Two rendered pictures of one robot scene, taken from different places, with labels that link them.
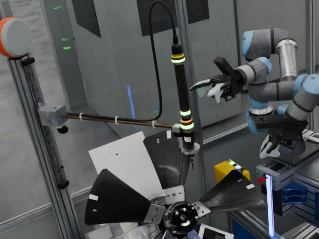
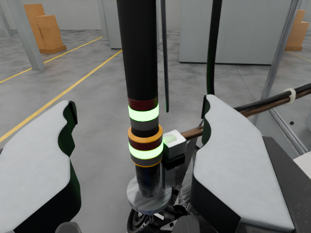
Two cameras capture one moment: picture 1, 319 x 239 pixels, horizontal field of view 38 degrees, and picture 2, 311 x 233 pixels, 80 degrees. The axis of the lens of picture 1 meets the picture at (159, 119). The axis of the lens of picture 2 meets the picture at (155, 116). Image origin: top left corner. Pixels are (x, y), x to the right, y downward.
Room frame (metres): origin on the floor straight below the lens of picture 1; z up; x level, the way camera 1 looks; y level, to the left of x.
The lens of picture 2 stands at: (1.57, -0.24, 1.72)
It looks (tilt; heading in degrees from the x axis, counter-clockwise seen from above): 33 degrees down; 122
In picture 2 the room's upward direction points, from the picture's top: 2 degrees counter-clockwise
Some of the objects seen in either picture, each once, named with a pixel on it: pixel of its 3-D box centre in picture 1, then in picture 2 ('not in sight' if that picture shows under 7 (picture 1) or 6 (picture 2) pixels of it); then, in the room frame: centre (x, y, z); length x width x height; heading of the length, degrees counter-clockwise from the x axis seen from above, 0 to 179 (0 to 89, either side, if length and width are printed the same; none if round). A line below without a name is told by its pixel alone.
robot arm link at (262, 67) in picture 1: (256, 69); not in sight; (1.68, -0.41, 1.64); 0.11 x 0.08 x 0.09; 124
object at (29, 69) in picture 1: (46, 127); not in sight; (1.81, 0.49, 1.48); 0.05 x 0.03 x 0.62; 149
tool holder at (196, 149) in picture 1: (186, 138); (154, 169); (1.47, -0.09, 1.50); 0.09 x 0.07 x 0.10; 59
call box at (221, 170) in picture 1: (232, 177); not in sight; (1.88, -0.30, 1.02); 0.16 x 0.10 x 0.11; 24
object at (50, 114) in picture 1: (52, 114); not in sight; (1.79, 0.44, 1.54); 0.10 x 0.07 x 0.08; 59
